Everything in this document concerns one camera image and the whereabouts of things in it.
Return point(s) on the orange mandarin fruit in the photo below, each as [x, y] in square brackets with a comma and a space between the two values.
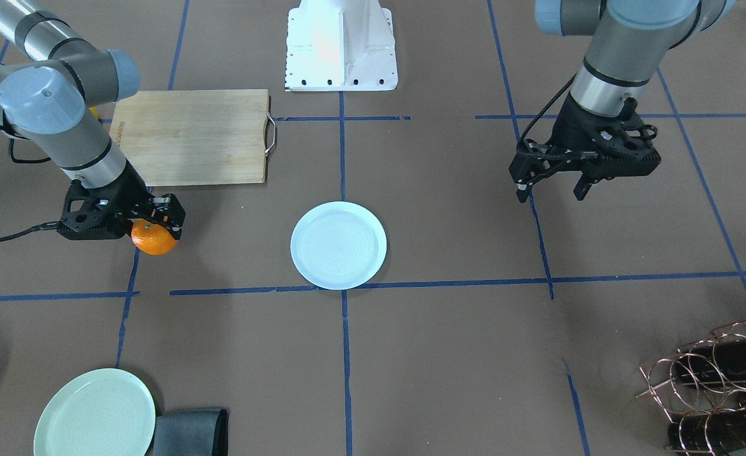
[152, 239]

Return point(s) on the copper wire bottle rack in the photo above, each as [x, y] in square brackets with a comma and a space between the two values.
[701, 388]

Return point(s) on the dark green wine bottle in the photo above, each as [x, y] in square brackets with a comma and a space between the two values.
[713, 365]

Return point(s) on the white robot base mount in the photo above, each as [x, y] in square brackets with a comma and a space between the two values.
[340, 46]

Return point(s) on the grey folded cloth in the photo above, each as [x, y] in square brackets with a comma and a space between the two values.
[192, 432]

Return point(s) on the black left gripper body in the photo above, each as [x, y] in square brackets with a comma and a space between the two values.
[570, 130]

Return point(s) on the light blue plate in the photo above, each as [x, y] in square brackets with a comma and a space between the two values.
[338, 245]

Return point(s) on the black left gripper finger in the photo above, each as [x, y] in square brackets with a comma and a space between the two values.
[525, 188]
[584, 184]

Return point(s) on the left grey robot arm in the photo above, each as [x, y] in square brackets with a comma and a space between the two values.
[629, 39]

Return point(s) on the bamboo cutting board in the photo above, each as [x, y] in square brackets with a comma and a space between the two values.
[196, 138]

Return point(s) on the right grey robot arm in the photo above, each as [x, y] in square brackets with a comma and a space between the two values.
[48, 102]

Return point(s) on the light green plate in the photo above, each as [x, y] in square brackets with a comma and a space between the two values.
[101, 412]

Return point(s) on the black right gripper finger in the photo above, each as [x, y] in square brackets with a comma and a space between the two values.
[174, 226]

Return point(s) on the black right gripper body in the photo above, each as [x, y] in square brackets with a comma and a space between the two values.
[130, 189]

